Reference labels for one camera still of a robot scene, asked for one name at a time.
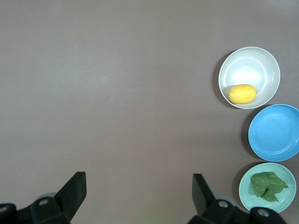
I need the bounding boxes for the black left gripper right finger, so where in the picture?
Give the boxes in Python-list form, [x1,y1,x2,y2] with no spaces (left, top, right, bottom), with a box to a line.
[189,174,285,224]

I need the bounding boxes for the pale green plate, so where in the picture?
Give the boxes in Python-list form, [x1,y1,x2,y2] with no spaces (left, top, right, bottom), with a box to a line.
[238,162,297,213]

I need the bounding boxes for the green lettuce leaf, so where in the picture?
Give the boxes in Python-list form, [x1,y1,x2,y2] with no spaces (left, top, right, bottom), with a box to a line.
[249,171,290,203]

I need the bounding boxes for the beige plate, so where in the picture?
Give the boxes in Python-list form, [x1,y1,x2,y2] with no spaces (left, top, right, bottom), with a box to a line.
[218,46,281,110]

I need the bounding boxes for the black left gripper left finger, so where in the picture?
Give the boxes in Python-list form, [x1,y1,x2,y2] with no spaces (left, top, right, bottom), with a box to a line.
[0,172,87,224]

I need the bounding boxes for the yellow lemon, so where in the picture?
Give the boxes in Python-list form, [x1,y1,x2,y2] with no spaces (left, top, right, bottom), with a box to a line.
[228,84,258,105]

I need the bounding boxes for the blue plate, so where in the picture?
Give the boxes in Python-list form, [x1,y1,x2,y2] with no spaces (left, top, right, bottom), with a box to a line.
[248,104,299,162]

